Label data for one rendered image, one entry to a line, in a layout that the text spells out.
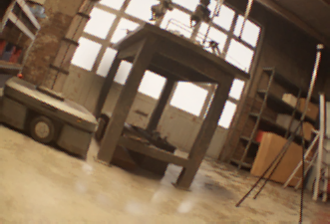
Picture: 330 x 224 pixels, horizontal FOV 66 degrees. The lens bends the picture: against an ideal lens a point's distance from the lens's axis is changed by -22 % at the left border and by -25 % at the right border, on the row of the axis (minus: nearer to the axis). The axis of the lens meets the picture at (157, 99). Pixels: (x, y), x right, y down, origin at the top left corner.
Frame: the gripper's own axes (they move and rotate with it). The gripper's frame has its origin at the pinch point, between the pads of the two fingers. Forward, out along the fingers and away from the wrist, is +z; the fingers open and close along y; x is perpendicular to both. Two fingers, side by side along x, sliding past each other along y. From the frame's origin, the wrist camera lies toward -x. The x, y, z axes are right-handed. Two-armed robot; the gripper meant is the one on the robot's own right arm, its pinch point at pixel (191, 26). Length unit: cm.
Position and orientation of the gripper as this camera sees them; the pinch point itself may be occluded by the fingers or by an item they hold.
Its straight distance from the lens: 225.0
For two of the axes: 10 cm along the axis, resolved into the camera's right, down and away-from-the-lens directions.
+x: -8.8, -4.0, -2.5
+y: -2.4, -0.6, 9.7
